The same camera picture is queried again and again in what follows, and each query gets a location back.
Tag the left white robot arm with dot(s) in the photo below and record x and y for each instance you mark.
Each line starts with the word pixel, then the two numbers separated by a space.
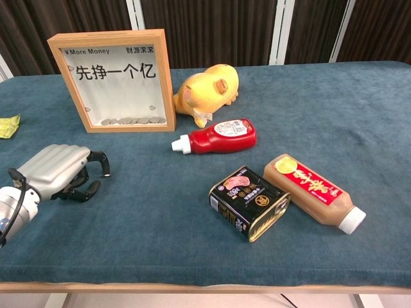
pixel 16 211

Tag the white partition post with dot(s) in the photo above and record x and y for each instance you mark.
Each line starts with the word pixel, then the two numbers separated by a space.
pixel 342 30
pixel 4 67
pixel 135 14
pixel 281 32

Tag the black luncheon meat can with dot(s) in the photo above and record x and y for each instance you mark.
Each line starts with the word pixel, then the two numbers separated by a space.
pixel 247 205

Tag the wooden money box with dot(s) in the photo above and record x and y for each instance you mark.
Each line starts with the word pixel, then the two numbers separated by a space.
pixel 115 86

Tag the red ketchup bottle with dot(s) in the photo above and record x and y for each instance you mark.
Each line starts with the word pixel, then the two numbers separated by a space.
pixel 221 138

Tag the yellow plush chick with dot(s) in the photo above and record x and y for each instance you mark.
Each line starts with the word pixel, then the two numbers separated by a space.
pixel 208 90

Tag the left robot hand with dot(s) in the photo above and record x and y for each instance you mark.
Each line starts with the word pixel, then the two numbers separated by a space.
pixel 51 170

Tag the brown drink bottle red label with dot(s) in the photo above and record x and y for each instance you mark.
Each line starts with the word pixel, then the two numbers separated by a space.
pixel 308 189

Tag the blue table cloth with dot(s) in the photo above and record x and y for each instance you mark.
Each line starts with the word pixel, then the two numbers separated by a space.
pixel 321 112

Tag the green snack packet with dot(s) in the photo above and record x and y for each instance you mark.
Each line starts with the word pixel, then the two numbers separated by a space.
pixel 8 126

